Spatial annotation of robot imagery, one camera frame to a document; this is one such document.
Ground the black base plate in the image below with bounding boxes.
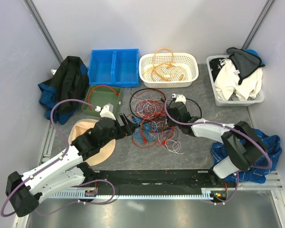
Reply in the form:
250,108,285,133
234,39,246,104
85,169,228,188

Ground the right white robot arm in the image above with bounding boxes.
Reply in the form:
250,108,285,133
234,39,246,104
164,101,272,187

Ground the white perforated plastic basket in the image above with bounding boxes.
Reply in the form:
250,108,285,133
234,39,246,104
138,53,199,88

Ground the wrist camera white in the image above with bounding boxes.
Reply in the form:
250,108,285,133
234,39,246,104
95,104,116,120
171,94,187,105

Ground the grey slotted cable duct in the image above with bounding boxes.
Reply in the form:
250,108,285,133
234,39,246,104
51,185,213,200

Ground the grey laundry bin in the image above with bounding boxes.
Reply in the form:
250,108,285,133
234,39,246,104
206,55,265,107

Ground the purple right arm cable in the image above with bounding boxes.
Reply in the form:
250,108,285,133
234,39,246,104
164,101,273,206

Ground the green plastic tray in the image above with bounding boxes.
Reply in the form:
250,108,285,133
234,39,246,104
85,85,123,116

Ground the dark grey cloth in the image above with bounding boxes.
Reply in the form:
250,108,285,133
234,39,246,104
226,47,265,85

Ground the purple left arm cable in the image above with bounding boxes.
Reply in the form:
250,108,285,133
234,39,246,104
0,99,116,217

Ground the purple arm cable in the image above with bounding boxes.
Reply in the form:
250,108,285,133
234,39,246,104
0,99,116,217
164,101,273,206

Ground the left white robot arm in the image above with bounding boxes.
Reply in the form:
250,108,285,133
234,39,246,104
6,114,139,217

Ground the tangled thin wire pile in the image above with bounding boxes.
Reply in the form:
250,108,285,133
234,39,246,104
129,88,185,155

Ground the red ethernet cable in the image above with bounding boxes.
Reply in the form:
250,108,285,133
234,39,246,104
87,85,121,112

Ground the black cable loop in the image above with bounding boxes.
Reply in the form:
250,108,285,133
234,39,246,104
168,98,202,119

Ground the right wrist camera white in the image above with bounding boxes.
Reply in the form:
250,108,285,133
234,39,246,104
171,94,187,105

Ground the white cloth in bin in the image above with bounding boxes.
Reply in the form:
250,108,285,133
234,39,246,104
209,58,263,101

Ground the black and blue jacket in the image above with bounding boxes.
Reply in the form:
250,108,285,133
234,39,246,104
38,56,89,119

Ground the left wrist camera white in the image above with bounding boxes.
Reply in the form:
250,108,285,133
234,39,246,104
95,104,116,120

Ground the blue plaid shirt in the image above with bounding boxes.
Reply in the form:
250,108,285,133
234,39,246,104
210,129,282,184

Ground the beige bucket hat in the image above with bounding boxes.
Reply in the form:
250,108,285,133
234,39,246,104
68,119,116,166

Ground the blue divided plastic bin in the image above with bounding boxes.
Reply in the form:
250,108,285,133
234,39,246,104
88,49,139,87

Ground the yellow ethernet cable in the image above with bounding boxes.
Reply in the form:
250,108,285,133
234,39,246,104
152,48,175,69
142,63,188,83

